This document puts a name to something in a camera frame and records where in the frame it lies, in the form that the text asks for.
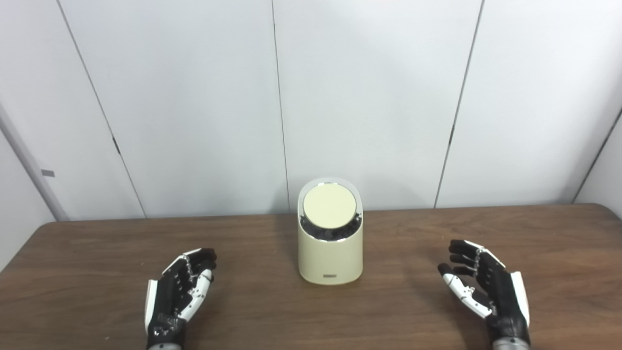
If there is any round cream bin lid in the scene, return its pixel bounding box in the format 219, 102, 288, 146
302, 184, 358, 229

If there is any cream-colored cylindrical bin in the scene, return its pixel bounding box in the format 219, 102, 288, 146
297, 177, 364, 286

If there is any white and black right hand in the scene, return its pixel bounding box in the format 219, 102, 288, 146
438, 239, 531, 346

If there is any white and black left hand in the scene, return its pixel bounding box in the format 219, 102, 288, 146
144, 248, 217, 348

